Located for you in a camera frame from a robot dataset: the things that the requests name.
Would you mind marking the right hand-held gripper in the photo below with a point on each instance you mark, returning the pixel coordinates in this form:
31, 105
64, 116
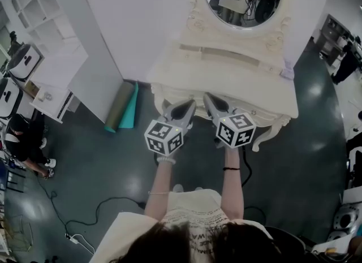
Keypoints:
236, 130

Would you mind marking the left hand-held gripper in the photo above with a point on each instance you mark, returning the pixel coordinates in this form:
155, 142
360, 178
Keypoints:
164, 138

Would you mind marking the cream ornate dressing table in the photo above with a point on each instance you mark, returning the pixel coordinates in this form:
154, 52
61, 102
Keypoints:
226, 83

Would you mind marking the small cream drawer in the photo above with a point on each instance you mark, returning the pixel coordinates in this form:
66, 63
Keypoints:
189, 55
270, 69

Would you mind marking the person's left forearm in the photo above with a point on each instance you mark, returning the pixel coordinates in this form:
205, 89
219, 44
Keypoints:
161, 182

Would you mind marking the person's right forearm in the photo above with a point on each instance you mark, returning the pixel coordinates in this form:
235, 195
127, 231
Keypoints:
232, 188

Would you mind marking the person's left hand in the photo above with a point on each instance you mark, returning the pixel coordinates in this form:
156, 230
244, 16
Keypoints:
167, 160

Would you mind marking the teal rolled mat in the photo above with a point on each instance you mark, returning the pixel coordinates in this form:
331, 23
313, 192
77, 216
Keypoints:
130, 114

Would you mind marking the olive rolled mat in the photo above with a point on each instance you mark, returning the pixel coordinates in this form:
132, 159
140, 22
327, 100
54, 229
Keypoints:
118, 106

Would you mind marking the person's left white shoe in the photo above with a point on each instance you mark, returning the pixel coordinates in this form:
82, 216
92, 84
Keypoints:
178, 188

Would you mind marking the person's white shoe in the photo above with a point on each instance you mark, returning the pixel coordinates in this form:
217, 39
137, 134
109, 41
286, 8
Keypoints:
178, 188
198, 189

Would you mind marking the person's right white shoe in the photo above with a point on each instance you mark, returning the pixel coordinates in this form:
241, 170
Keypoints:
198, 189

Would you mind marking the pale purple packet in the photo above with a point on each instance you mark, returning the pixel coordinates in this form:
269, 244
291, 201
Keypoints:
288, 72

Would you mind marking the oval mirror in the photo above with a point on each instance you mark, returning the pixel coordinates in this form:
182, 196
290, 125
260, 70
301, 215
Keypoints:
240, 16

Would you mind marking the cream printed shirt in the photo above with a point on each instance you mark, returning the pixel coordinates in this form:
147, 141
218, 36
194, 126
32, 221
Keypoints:
195, 208

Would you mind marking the white side table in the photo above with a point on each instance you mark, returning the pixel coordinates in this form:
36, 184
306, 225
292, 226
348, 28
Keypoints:
55, 100

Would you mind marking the white box black emblem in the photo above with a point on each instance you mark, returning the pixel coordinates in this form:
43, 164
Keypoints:
25, 64
10, 100

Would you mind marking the white power strip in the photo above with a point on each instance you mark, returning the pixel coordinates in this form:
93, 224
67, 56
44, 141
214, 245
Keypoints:
74, 239

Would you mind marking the silver round-faced device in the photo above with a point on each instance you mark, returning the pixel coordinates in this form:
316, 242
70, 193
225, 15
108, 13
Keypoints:
346, 219
338, 236

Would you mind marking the white shelf unit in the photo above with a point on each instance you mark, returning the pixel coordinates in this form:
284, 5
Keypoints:
42, 1

